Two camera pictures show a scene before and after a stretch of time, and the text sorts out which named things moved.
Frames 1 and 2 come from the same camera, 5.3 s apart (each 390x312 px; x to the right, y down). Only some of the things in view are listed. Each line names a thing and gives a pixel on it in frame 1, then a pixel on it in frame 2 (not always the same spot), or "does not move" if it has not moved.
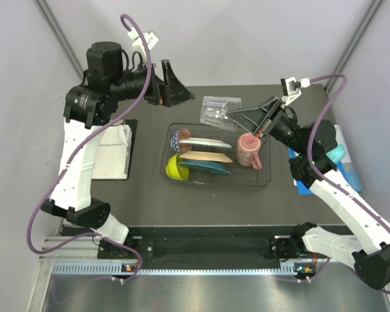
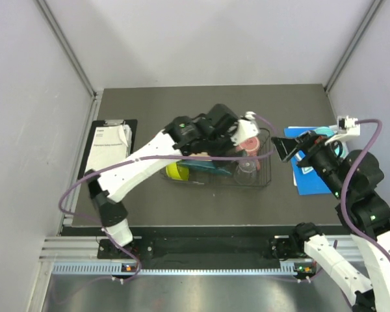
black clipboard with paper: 114,154 does not move
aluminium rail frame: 79,249 does not move
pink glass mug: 248,151 does not move
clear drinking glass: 214,110 -> 245,171
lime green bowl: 175,171 does not move
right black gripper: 255,118 -> 311,143
